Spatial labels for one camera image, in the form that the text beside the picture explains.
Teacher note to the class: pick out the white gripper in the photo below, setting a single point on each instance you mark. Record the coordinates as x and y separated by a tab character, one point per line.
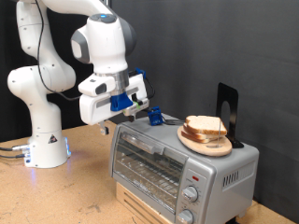
93	110

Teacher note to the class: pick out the black spatula with blue block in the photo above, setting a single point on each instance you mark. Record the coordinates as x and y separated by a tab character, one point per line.
155	116

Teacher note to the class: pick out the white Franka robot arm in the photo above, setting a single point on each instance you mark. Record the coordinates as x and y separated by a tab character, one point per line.
43	81

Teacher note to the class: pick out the wooden crate under oven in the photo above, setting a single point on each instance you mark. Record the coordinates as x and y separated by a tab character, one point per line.
134	203

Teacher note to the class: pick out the silver oven knob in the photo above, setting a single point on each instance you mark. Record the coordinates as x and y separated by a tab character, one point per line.
186	216
190	193

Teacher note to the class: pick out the silver toaster oven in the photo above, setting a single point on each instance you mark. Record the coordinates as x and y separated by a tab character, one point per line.
205	174

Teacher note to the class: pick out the round wooden plate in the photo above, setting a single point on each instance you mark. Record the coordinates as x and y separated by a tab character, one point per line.
205	147

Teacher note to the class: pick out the black metal bookend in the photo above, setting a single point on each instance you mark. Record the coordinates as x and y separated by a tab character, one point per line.
232	96

